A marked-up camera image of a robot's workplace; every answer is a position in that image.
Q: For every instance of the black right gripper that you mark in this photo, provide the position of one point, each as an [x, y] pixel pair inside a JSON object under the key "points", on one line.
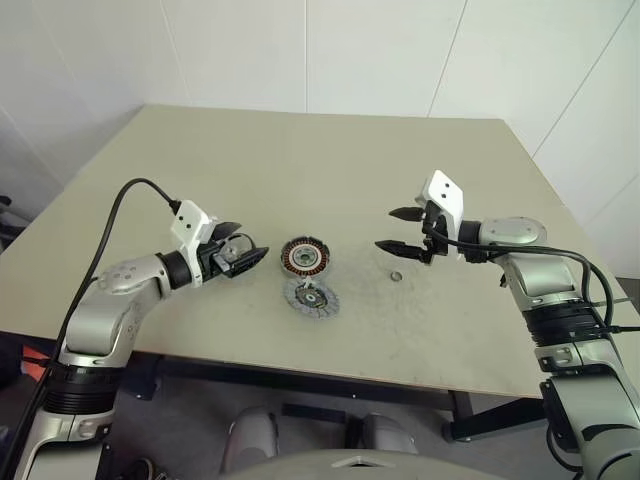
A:
{"points": [[433, 227]]}

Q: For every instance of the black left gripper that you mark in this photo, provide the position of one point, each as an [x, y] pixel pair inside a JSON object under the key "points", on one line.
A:
{"points": [[210, 260]]}

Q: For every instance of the motor stator with copper windings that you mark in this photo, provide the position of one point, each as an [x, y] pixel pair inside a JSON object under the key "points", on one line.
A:
{"points": [[305, 257]]}

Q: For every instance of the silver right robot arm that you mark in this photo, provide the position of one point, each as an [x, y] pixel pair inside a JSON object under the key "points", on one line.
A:
{"points": [[545, 280]]}

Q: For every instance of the grey rounded left robot knee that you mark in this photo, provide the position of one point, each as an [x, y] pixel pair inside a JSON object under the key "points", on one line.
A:
{"points": [[250, 435]]}

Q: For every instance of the grey rounded robot knee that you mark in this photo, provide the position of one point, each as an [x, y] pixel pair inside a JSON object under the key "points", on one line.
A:
{"points": [[387, 432], [250, 435]]}

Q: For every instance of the grey rounded right robot knee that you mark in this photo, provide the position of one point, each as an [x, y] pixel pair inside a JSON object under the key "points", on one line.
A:
{"points": [[387, 432]]}

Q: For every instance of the black grey equipment stand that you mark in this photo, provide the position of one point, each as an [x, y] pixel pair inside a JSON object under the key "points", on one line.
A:
{"points": [[10, 227]]}

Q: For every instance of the grey robot torso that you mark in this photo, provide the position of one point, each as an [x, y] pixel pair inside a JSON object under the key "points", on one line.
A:
{"points": [[325, 467]]}

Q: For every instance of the orange object under table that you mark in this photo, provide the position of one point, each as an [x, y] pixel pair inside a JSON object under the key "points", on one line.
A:
{"points": [[25, 354]]}

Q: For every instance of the black sneaker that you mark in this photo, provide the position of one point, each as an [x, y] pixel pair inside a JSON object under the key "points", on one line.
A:
{"points": [[145, 468]]}

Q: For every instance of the dark bulky object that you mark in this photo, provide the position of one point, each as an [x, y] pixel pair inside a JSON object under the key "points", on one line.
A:
{"points": [[10, 365]]}

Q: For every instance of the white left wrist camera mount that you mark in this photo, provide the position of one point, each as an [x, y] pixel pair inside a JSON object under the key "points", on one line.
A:
{"points": [[187, 220]]}

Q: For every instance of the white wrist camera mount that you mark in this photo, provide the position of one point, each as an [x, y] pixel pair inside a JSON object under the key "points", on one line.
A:
{"points": [[187, 220], [447, 192]]}

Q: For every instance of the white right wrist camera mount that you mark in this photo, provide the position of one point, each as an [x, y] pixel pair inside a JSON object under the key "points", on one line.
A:
{"points": [[447, 192]]}

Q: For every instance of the black table frame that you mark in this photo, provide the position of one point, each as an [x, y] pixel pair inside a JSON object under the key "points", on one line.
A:
{"points": [[300, 378]]}

